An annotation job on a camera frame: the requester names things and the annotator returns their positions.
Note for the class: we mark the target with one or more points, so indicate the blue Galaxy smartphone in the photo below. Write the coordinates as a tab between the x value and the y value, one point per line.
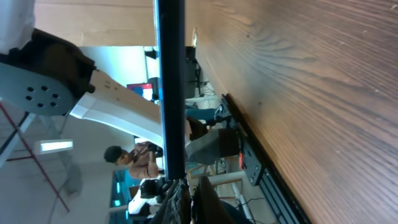
169	18

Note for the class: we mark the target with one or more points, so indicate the seated person in background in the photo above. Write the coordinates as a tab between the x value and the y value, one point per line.
141	161

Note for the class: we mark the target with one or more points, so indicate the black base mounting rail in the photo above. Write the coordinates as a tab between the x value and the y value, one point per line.
262	172

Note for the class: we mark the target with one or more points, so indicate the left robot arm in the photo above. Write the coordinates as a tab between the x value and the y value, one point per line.
46	75

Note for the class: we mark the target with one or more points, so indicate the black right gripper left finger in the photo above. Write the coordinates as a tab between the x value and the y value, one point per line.
175	209

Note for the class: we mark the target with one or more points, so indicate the red background monitor screen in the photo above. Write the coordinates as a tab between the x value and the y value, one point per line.
143	89

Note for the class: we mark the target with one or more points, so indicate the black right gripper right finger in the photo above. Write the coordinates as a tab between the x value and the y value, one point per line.
207	207

